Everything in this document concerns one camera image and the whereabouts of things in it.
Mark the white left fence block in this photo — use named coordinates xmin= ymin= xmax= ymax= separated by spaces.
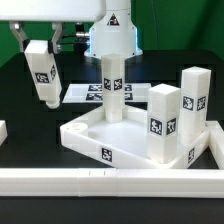
xmin=0 ymin=120 xmax=8 ymax=146

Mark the white marker base plate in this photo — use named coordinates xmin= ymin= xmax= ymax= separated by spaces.
xmin=63 ymin=83 xmax=151 ymax=103

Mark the white desk top tray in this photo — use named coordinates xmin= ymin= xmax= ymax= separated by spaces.
xmin=60 ymin=106 xmax=209 ymax=169

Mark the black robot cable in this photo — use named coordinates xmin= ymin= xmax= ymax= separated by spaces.
xmin=59 ymin=21 xmax=91 ymax=48

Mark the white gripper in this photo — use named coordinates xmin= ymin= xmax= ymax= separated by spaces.
xmin=0 ymin=0 xmax=106 ymax=54

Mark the white right fence block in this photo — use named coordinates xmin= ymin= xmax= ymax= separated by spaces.
xmin=206 ymin=121 xmax=224 ymax=170

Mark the white fence block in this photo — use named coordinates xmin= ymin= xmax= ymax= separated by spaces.
xmin=0 ymin=120 xmax=8 ymax=146
xmin=206 ymin=121 xmax=224 ymax=170

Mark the white front fence rail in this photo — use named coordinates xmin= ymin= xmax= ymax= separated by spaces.
xmin=0 ymin=168 xmax=224 ymax=198

